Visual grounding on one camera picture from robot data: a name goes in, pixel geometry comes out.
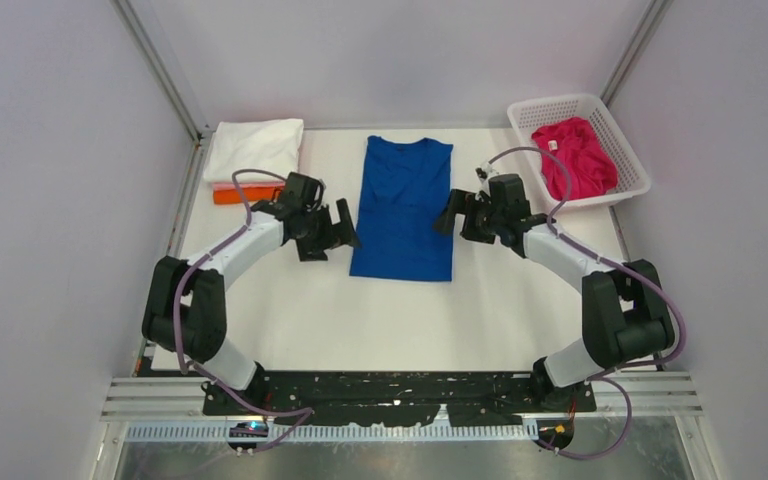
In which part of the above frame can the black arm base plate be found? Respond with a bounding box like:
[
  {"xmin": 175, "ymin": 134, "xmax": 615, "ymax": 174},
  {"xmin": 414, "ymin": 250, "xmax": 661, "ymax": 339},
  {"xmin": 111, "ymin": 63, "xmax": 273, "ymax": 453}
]
[{"xmin": 201, "ymin": 369, "xmax": 597, "ymax": 429}]

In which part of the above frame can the white slotted cable duct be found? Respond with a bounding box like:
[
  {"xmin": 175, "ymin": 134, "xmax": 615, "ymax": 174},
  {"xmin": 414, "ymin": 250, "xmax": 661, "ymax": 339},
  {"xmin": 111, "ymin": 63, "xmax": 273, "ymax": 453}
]
[{"xmin": 125, "ymin": 419, "xmax": 539, "ymax": 443}]

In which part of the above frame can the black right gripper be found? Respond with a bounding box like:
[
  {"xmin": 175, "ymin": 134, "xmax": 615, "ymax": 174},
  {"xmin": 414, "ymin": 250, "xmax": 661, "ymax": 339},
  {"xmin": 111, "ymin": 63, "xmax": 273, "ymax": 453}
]
[{"xmin": 431, "ymin": 188, "xmax": 504, "ymax": 246}]

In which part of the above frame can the blue panda print t-shirt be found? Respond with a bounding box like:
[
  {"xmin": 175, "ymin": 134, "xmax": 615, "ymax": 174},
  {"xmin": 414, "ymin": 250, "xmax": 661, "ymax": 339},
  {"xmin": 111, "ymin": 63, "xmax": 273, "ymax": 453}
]
[{"xmin": 349, "ymin": 136, "xmax": 454, "ymax": 282}]

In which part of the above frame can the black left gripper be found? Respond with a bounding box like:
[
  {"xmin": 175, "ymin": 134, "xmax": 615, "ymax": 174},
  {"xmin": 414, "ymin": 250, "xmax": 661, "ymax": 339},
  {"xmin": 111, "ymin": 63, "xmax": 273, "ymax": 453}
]
[{"xmin": 295, "ymin": 199, "xmax": 360, "ymax": 262}]

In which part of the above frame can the white plastic laundry basket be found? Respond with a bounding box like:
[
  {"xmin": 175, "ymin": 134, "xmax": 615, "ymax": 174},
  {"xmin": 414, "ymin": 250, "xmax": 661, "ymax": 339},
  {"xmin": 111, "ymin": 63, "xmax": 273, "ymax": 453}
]
[{"xmin": 507, "ymin": 93, "xmax": 651, "ymax": 210}]

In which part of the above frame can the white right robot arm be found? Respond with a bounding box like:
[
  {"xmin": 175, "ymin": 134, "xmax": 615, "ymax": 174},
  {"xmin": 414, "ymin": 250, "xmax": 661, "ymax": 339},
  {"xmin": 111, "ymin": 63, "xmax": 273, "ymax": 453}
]
[{"xmin": 433, "ymin": 174, "xmax": 677, "ymax": 411}]

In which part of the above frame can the folded white t-shirt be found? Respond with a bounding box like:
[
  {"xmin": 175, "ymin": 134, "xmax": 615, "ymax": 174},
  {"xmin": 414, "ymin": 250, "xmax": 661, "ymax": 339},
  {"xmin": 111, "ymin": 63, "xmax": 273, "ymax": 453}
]
[{"xmin": 202, "ymin": 118, "xmax": 304, "ymax": 184}]

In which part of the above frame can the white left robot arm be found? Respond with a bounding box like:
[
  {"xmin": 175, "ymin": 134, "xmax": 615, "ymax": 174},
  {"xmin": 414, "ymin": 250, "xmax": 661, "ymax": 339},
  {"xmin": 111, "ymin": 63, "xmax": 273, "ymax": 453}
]
[{"xmin": 141, "ymin": 172, "xmax": 361, "ymax": 414}]

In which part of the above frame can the folded orange t-shirt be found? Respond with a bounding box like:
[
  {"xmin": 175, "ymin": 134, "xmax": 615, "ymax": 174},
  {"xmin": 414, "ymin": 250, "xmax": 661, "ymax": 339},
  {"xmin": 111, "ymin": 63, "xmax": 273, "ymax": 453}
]
[{"xmin": 212, "ymin": 186, "xmax": 284, "ymax": 205}]

